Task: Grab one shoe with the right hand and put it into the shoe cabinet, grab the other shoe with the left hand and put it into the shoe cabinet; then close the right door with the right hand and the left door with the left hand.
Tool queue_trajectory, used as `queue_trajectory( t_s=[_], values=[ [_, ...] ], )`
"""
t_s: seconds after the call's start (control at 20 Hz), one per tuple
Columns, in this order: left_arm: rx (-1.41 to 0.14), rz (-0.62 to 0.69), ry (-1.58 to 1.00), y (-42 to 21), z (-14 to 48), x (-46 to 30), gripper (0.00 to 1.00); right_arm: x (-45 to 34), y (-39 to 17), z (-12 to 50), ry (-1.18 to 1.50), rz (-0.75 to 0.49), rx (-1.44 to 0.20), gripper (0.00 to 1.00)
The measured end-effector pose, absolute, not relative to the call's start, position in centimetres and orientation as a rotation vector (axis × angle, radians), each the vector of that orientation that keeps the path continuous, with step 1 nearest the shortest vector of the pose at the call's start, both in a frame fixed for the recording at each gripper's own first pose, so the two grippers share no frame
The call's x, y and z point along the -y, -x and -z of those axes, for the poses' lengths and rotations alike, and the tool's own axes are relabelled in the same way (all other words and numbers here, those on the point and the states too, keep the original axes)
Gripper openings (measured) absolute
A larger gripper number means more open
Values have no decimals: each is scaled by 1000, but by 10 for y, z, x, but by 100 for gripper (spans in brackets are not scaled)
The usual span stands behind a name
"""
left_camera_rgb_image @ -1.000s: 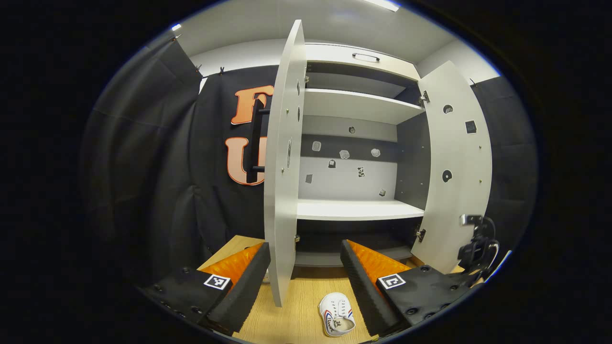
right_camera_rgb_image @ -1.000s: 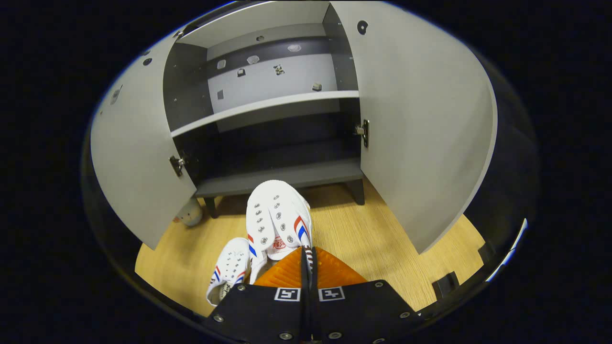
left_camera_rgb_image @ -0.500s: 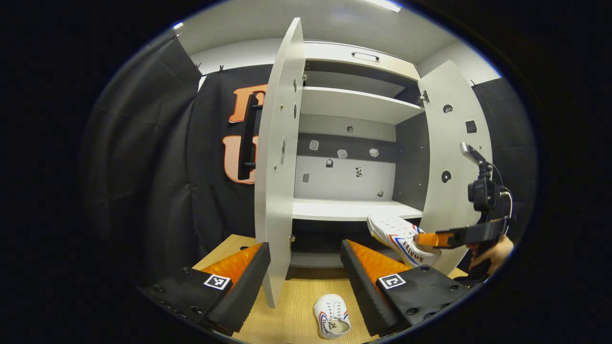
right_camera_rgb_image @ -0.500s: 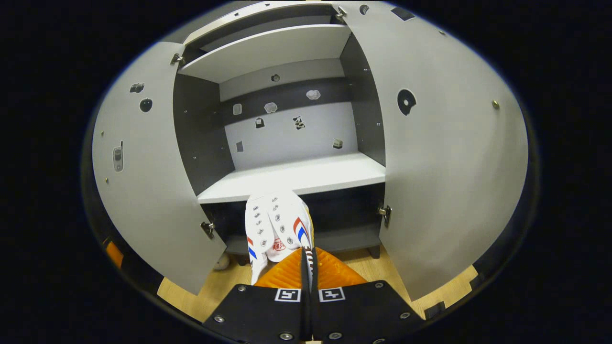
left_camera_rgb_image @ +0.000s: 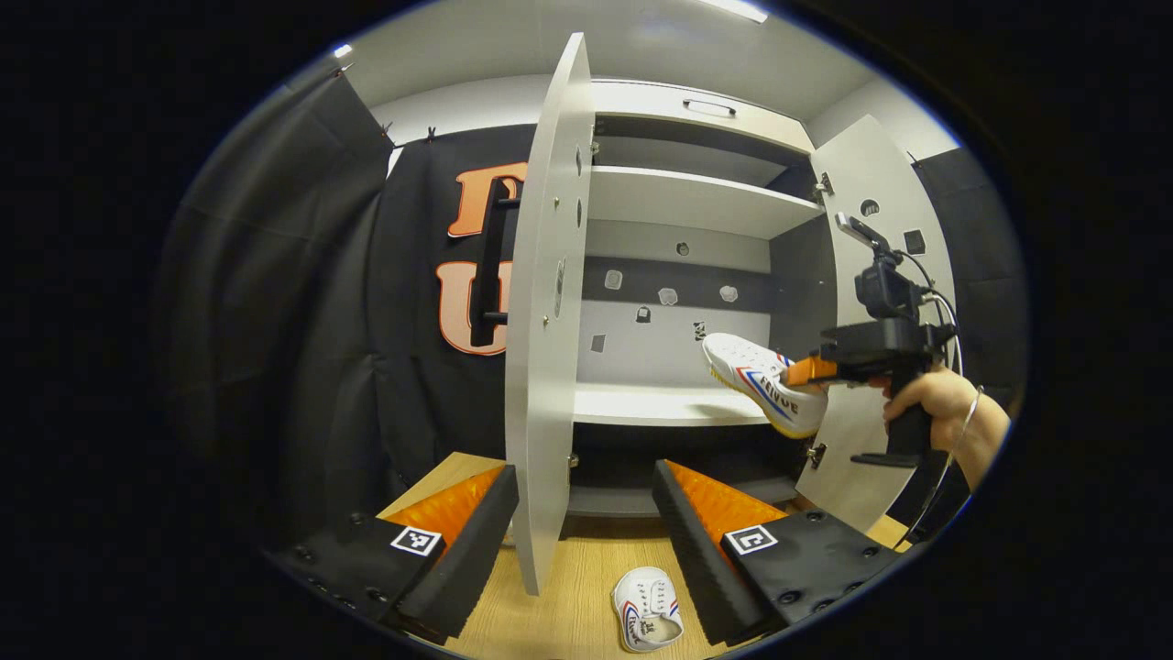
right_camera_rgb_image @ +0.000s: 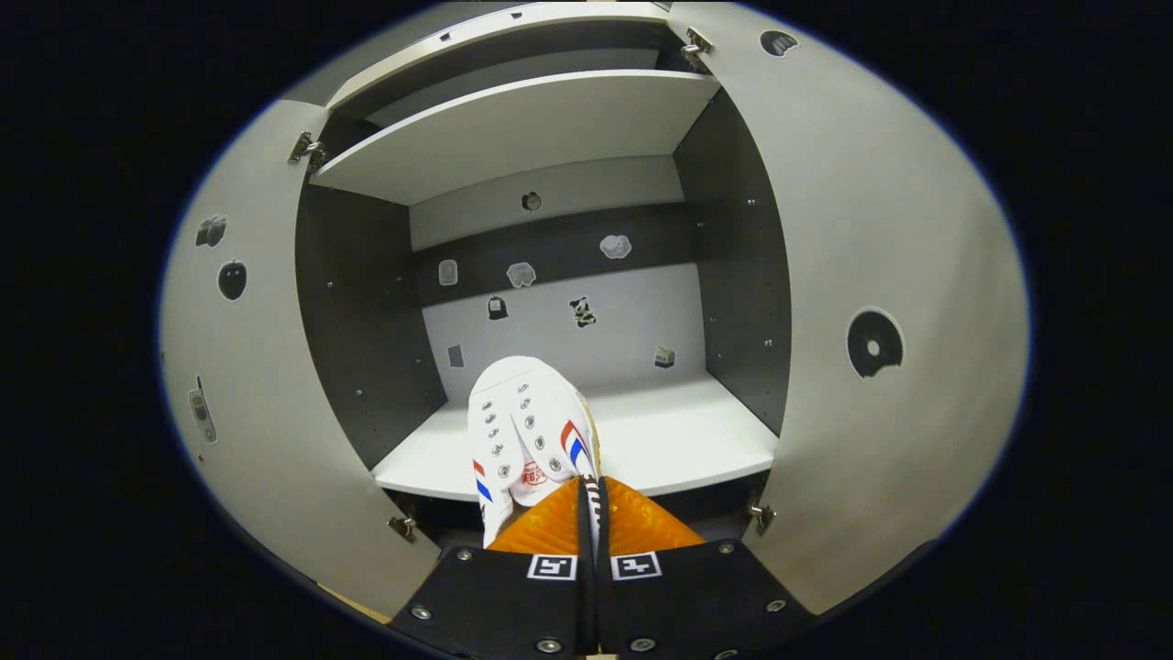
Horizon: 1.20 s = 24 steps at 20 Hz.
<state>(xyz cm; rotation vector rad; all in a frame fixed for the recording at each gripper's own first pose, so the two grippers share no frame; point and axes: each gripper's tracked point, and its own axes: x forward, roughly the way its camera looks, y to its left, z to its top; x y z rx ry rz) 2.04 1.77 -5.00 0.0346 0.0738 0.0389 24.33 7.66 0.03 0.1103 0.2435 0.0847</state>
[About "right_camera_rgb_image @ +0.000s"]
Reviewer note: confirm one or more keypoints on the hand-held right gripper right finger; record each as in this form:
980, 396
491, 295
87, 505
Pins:
687, 596

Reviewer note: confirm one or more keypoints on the white shoe cabinet door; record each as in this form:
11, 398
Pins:
871, 229
266, 385

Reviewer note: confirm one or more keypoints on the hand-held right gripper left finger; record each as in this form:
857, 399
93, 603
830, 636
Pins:
513, 596

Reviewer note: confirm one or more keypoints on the white canvas shoe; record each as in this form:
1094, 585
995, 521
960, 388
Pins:
522, 403

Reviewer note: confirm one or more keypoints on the white cabinet drawer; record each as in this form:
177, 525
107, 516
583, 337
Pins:
412, 53

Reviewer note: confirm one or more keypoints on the white shoe cabinet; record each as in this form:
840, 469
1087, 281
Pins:
660, 431

